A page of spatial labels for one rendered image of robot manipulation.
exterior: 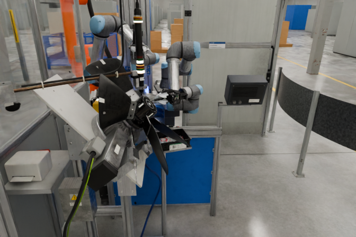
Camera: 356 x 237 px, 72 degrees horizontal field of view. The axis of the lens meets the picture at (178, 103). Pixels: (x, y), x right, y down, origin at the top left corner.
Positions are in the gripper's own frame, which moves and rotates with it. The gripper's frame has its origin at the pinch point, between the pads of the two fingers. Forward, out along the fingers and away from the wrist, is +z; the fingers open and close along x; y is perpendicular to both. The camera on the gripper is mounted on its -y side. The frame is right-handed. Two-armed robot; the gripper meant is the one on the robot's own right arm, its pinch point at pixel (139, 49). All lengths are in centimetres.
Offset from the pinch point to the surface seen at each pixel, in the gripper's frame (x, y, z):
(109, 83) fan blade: 14.8, 10.3, 24.5
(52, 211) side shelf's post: 56, 92, 2
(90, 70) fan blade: 25.1, 9.8, -1.2
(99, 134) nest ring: 22.5, 38.0, 15.4
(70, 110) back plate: 34.9, 26.4, 11.1
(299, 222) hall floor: -127, 150, -4
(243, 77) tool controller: -73, 25, -24
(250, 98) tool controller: -78, 39, -20
